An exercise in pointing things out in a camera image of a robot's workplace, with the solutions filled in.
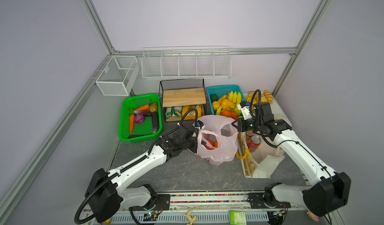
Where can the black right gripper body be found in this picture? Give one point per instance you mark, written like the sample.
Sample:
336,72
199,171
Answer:
250,125

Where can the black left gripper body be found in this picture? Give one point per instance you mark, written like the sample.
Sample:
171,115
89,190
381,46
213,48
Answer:
191,144

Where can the orange Fanta can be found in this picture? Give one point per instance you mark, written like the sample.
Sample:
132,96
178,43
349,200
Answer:
249,133

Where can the red tomato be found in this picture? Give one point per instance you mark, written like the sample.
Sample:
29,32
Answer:
208,144

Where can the pink plastic grocery bag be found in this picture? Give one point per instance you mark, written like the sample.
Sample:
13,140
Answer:
218,129

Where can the dark purple eggplant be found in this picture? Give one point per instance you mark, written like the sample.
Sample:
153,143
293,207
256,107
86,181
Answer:
155,121

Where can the cream canvas tote bag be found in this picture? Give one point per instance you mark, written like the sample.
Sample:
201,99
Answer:
261,163

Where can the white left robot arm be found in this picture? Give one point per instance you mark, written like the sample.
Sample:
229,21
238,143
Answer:
108,190

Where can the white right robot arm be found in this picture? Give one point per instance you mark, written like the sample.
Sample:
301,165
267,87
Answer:
327,191

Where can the white plastic tray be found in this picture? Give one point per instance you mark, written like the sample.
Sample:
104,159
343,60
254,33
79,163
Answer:
276,109

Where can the yellow snack packet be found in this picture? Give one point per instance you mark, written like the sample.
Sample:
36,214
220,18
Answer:
191,115

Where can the striped croissant far right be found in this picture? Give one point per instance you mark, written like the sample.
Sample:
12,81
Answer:
269,97

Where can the green snack packet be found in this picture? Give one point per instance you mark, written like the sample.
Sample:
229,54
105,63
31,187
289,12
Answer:
174,112

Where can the orange fruit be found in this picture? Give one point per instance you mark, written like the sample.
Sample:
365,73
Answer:
226,113
234,115

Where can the yellow banana bunch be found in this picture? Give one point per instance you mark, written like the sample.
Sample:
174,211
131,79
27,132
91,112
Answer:
235,97

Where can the brown potato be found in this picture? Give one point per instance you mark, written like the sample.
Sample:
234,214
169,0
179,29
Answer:
154,107

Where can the pale purple long eggplant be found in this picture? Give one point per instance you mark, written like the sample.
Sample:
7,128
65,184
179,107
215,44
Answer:
144,113

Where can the carrot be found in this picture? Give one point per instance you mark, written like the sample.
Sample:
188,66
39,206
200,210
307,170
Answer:
143,108
131,123

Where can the green avocado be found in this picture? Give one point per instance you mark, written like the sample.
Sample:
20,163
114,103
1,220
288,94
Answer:
214,98

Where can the teal plastic fruit basket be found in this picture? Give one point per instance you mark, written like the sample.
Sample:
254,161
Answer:
219,93

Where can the small white mesh basket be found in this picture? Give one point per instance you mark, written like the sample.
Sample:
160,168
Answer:
118,76

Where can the black wire wooden shelf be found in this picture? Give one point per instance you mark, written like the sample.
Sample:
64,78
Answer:
182,92

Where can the long white wire basket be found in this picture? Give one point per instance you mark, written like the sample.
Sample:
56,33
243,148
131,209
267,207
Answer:
186,62

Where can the green card on rail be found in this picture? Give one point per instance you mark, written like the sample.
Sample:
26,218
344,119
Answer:
238,218

